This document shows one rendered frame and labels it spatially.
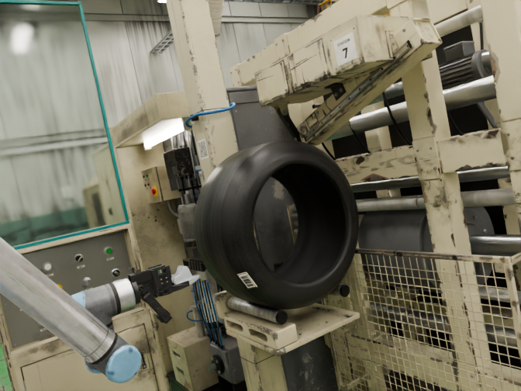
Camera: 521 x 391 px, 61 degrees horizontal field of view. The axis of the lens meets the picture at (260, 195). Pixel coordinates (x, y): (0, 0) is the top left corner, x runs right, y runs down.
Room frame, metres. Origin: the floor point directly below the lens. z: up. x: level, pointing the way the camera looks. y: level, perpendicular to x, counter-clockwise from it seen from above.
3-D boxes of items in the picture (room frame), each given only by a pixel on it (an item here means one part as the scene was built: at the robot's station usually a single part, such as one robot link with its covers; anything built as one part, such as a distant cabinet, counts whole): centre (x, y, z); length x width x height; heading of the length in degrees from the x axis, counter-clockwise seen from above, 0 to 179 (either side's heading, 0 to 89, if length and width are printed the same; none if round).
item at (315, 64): (1.69, -0.33, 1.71); 0.61 x 0.25 x 0.15; 32
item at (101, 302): (1.22, 0.51, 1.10); 0.12 x 0.09 x 0.10; 122
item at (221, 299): (1.80, 0.08, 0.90); 0.40 x 0.03 x 0.10; 122
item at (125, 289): (1.26, 0.44, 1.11); 0.10 x 0.05 x 0.09; 32
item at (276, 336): (1.57, 0.10, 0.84); 0.36 x 0.09 x 0.06; 32
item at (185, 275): (1.35, 0.27, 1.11); 0.09 x 0.03 x 0.06; 122
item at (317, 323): (1.65, -0.02, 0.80); 0.37 x 0.36 x 0.02; 122
